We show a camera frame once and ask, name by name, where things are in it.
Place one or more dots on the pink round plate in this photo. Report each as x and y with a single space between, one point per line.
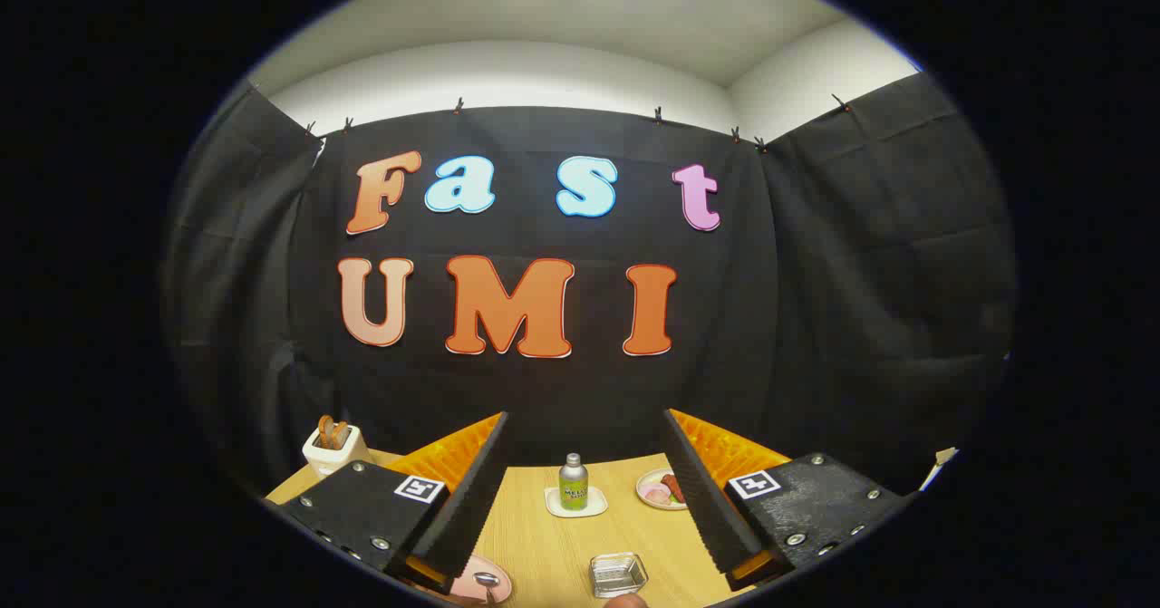
465 586

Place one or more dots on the green soda bottle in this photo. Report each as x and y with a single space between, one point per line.
573 490

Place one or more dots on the white toaster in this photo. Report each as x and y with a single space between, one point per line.
340 458

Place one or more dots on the row of black cloth clips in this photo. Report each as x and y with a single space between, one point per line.
459 105

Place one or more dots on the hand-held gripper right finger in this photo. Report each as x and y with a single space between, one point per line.
702 499

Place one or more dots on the brown meat piece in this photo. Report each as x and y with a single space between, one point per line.
673 487

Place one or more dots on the pink ham slice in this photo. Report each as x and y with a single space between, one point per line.
656 496

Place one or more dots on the white oval food plate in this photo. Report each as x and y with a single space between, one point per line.
647 480

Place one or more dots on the toasted bread slice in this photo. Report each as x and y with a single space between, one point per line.
341 434
324 429

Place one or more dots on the white square coaster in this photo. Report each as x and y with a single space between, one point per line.
595 506

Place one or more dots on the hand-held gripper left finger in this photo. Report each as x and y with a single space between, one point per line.
467 499

